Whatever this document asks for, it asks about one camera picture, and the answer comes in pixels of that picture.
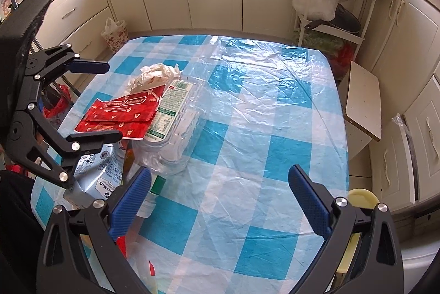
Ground cream drawer cabinets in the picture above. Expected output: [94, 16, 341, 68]
[357, 0, 440, 212]

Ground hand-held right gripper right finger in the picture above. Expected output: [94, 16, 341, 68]
[288, 164, 404, 294]

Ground loose green vegetables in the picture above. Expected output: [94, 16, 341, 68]
[292, 31, 348, 56]

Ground white wooden stool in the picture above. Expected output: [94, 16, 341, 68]
[343, 61, 383, 157]

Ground small white bottle green cap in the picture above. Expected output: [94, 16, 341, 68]
[136, 175, 167, 219]

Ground red snack wrapper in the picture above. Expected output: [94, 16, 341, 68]
[75, 87, 165, 138]

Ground floral plastic bag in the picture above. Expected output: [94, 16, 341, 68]
[101, 18, 129, 54]

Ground black frying pan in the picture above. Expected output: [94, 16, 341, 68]
[304, 4, 361, 35]

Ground yellow plastic bin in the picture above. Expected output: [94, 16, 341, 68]
[335, 188, 380, 284]

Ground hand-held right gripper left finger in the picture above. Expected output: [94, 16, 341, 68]
[36, 166, 162, 294]

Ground silver milk carton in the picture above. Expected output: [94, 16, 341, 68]
[64, 139, 129, 209]

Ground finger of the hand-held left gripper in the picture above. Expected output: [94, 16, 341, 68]
[21, 44, 111, 85]
[9, 103, 123, 190]

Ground red paper scrap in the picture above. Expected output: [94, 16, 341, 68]
[115, 235, 129, 258]

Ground red plastic bag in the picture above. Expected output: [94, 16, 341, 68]
[43, 84, 71, 118]
[330, 43, 354, 78]

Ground blue checked plastic tablecloth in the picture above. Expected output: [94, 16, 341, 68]
[30, 34, 350, 294]

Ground crumpled white tissue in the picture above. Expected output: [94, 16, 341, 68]
[129, 63, 183, 92]

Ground clear plastic container green label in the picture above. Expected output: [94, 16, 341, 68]
[132, 76, 208, 176]

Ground white plastic bag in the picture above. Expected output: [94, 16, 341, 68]
[292, 0, 339, 21]

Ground clear plastic bag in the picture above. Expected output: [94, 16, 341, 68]
[392, 113, 409, 130]

